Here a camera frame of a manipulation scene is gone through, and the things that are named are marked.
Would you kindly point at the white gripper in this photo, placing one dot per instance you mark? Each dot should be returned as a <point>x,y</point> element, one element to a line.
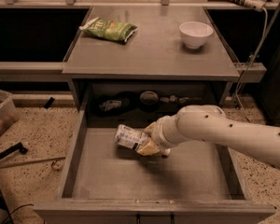
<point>158,133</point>

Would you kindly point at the grey cabinet table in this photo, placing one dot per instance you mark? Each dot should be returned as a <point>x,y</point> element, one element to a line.
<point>155,51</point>

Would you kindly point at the grey open top drawer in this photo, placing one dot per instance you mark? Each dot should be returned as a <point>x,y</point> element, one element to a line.
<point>199,183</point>

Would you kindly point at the clear plastic storage bin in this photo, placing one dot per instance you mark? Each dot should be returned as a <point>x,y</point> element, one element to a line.
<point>8,111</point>

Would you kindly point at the thin metal rod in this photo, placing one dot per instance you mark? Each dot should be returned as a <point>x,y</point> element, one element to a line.
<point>11,165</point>

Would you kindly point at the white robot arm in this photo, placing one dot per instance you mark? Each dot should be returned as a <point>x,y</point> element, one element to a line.
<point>208,123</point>

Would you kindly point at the small black floor block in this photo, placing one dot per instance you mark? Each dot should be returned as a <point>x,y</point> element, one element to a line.
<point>49,103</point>

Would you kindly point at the black bar on floor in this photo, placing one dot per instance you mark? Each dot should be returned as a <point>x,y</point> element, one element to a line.
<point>18,147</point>

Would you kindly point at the green chip bag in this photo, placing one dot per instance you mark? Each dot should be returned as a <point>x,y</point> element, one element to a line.
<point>109,30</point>

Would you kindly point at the white ceramic bowl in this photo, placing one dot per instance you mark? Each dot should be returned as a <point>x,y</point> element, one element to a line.
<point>195,34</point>

